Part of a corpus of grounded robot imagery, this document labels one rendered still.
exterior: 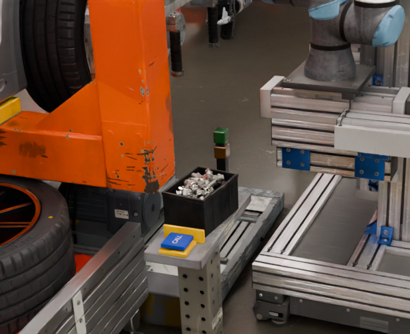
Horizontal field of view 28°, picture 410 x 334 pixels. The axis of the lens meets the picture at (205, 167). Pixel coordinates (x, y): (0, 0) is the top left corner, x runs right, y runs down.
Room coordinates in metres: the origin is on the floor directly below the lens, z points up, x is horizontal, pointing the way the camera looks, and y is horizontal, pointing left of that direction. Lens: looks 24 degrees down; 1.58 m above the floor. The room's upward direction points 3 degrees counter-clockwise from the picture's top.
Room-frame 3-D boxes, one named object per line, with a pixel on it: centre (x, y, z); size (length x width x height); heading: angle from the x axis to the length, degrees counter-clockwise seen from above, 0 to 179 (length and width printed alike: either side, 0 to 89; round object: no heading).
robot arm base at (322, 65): (2.34, -0.38, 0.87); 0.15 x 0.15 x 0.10
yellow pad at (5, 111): (2.49, 0.66, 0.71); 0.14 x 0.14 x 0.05; 68
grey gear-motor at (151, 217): (2.59, 0.38, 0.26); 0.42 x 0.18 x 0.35; 68
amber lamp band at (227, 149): (2.33, -0.05, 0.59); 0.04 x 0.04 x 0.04; 68
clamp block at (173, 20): (2.63, 0.10, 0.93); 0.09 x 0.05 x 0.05; 68
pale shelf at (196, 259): (2.15, 0.02, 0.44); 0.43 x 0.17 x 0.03; 158
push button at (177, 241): (1.99, 0.09, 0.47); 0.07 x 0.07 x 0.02; 68
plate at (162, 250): (1.99, 0.09, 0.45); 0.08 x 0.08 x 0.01; 68
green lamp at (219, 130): (2.33, -0.05, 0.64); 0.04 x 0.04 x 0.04; 68
